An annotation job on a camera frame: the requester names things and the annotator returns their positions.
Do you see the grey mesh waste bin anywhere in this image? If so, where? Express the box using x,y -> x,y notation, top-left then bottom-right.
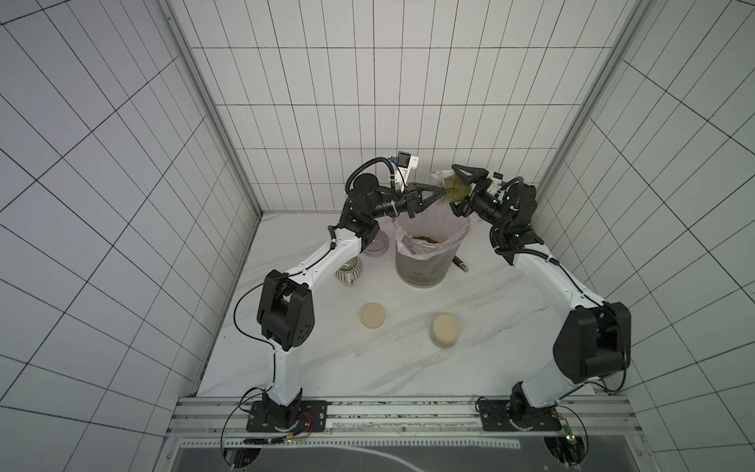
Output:
393,203 -> 472,289

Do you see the purple round lid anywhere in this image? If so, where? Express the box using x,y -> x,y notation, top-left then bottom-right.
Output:
363,230 -> 389,258

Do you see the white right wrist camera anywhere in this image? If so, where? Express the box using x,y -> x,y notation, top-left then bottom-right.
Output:
492,172 -> 506,188

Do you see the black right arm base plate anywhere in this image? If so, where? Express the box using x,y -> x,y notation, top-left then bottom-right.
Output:
474,397 -> 562,433

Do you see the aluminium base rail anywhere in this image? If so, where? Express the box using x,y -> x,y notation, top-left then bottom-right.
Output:
167,395 -> 641,448

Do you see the wooden handled metal spatula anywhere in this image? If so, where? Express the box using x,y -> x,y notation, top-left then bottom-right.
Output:
452,256 -> 469,273

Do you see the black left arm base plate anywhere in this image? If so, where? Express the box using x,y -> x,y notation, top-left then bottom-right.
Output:
246,400 -> 328,434

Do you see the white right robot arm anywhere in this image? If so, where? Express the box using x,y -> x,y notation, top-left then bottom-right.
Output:
451,164 -> 631,423

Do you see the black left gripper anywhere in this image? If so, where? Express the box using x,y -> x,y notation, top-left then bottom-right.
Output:
372,180 -> 449,218

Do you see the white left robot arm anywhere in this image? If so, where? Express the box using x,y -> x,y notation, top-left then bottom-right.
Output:
257,153 -> 446,428

